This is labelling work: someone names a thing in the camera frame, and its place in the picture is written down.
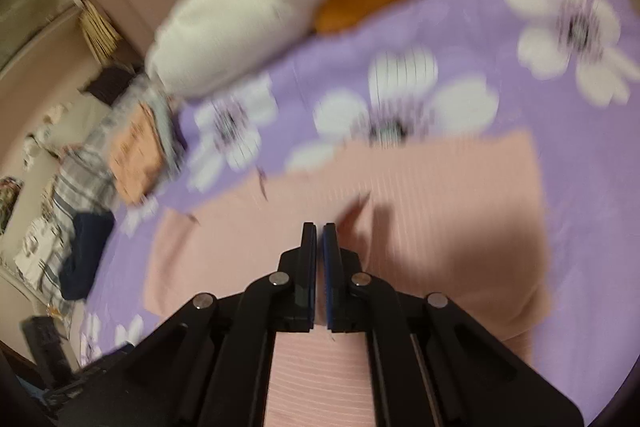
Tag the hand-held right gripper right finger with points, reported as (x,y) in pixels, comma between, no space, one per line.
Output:
(329,272)

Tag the grey garment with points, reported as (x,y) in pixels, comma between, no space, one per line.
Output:
(167,117)

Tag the pink striped pants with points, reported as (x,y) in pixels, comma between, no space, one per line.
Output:
(425,207)

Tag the white and orange plush toy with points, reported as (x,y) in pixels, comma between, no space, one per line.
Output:
(240,7)

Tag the purple floral bedsheet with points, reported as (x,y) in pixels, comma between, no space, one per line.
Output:
(450,37)

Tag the orange printed garment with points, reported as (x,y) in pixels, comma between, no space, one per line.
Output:
(137,152)

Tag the grey plaid cloth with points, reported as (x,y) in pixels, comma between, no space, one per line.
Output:
(80,177)

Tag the navy cloth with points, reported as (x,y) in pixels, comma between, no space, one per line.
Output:
(85,252)

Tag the woven straw item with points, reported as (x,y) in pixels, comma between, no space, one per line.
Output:
(100,29)

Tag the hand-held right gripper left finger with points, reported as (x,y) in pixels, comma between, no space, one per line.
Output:
(310,272)

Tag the dark cloth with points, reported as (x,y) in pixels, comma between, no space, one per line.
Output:
(107,87)

